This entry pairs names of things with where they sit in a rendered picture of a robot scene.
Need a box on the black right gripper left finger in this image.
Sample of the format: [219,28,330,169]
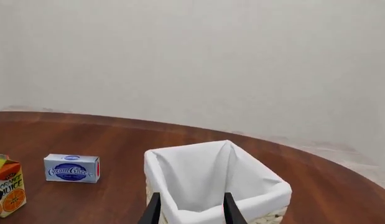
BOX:
[137,192,162,224]

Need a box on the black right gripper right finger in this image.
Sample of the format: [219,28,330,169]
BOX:
[223,192,249,224]

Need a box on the white lined woven basket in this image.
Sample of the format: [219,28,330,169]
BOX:
[144,139,293,224]

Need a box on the orange juice carton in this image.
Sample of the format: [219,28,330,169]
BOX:
[0,152,27,218]

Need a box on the blue cream cheese box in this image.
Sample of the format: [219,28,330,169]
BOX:
[44,153,101,184]

